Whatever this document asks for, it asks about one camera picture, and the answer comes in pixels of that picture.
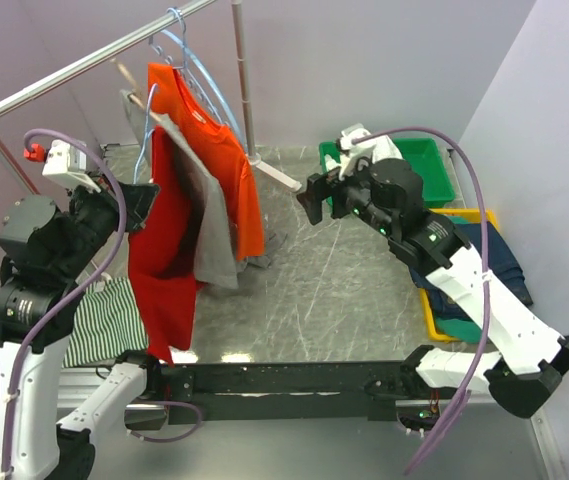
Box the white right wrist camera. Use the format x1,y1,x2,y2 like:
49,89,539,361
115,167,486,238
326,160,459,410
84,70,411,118
336,124,403,180

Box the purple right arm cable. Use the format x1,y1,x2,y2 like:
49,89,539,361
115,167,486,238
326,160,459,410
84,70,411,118
353,125,491,476

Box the green white striped cloth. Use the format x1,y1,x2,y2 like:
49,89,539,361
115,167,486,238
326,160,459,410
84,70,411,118
63,277,149,368

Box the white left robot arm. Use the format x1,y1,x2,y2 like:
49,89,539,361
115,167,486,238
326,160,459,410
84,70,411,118
0,177,163,479

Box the red t shirt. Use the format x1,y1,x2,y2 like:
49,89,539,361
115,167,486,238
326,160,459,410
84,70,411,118
128,127,198,365

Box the yellow plastic bin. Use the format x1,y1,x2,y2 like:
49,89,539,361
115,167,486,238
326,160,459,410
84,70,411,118
418,208,481,343

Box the orange t shirt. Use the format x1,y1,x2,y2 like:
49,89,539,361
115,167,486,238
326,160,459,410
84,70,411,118
147,63,265,260

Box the light blue wire hanger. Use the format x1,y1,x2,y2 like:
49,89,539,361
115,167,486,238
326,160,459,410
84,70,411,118
148,30,246,147

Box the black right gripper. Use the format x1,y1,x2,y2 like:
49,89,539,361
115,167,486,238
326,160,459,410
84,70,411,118
295,153,396,239

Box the silver clothes rack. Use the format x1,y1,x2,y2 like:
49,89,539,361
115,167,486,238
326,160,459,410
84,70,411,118
0,1,302,194

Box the light blue hanger of red shirt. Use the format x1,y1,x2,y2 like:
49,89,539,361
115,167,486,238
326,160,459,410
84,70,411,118
133,83,158,183

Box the green plastic bin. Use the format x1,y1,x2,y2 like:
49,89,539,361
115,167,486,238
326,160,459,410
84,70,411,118
318,138,457,211

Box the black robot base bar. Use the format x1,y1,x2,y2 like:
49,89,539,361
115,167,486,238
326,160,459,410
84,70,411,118
103,357,465,431

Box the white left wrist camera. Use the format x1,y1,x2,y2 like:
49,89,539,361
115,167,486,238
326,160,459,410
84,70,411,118
23,139,101,192

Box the blue denim jeans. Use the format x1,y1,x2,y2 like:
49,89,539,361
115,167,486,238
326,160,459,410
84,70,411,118
409,217,533,322

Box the grey adidas t shirt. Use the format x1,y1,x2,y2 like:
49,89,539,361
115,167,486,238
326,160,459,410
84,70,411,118
120,90,270,289

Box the wooden hanger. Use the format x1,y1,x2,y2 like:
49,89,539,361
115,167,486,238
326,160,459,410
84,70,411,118
109,58,147,110

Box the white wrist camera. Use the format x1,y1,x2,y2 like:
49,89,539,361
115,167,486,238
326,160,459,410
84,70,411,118
23,139,101,192
336,124,403,180

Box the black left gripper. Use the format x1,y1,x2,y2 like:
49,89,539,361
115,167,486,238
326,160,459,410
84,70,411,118
52,169,159,279

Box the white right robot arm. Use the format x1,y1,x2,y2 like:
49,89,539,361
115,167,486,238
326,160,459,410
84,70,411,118
297,159,569,418

